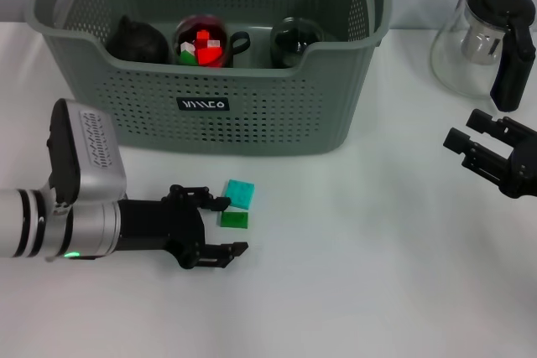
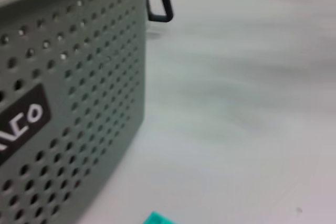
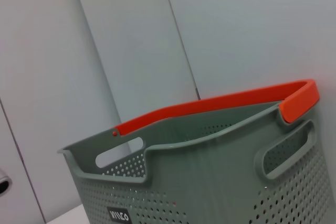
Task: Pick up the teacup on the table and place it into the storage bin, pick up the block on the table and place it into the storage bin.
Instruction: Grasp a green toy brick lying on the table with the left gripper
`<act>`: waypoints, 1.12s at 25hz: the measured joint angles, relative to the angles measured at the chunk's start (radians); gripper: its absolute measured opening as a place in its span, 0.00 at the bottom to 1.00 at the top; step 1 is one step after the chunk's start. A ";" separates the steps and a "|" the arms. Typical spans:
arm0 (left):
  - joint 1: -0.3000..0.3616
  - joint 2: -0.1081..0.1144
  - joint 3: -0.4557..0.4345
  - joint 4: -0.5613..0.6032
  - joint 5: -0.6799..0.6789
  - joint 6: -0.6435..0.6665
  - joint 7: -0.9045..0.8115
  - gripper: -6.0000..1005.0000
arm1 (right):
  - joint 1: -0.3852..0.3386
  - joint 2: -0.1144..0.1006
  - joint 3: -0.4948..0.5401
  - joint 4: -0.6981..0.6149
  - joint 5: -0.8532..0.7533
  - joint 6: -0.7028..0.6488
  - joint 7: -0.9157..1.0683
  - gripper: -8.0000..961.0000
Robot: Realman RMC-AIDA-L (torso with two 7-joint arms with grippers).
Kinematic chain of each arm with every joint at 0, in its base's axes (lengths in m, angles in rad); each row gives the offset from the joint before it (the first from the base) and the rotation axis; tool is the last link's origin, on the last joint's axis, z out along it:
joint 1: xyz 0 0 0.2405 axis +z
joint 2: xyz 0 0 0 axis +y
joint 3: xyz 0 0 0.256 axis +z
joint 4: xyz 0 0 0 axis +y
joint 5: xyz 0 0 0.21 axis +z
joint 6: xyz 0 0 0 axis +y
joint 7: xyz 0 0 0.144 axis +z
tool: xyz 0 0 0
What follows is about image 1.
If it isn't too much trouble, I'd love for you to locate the dark green toy brick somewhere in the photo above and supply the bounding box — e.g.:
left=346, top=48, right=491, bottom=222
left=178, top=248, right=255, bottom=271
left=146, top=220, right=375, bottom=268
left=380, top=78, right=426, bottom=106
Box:
left=220, top=210, right=249, bottom=230

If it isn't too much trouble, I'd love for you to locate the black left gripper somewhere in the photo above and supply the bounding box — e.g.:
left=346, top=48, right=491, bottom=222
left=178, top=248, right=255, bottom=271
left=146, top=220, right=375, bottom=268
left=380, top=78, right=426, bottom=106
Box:
left=117, top=184, right=250, bottom=271

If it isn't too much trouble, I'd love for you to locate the grey perforated plastic storage bin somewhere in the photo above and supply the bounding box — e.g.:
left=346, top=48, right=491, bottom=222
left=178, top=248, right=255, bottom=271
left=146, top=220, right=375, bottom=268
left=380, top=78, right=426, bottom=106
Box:
left=23, top=0, right=395, bottom=156

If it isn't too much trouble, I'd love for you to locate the glass teapot with black handle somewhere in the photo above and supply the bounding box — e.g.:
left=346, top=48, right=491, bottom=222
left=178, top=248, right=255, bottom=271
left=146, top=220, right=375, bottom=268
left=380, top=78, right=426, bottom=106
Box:
left=430, top=0, right=537, bottom=114

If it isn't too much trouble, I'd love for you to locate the teal toy brick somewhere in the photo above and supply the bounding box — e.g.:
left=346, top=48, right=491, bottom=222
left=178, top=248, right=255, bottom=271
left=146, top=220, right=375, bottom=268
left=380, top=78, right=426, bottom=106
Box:
left=224, top=179, right=256, bottom=210

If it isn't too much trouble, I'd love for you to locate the red sloped toy brick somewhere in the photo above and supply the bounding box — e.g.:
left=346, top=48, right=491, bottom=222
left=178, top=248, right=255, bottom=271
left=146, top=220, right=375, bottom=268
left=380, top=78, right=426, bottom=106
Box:
left=196, top=46, right=223, bottom=68

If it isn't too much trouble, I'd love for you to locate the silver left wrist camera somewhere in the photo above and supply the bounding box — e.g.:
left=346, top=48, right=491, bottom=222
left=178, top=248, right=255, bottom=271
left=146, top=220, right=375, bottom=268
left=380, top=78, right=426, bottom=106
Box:
left=46, top=98, right=128, bottom=208

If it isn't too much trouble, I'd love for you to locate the glass teacup with black sleeve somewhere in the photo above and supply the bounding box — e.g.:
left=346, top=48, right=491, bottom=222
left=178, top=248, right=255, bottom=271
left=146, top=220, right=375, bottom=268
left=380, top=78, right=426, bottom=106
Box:
left=173, top=13, right=252, bottom=69
left=268, top=17, right=326, bottom=69

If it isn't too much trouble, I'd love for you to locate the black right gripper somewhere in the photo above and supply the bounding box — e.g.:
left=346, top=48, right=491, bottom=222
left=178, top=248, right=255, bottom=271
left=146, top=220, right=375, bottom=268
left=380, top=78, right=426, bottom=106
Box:
left=443, top=108, right=537, bottom=200

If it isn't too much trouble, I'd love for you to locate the dark round clay teapot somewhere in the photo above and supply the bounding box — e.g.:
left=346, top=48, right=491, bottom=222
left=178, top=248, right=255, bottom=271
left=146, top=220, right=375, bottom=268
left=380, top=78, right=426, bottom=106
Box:
left=104, top=15, right=170, bottom=65

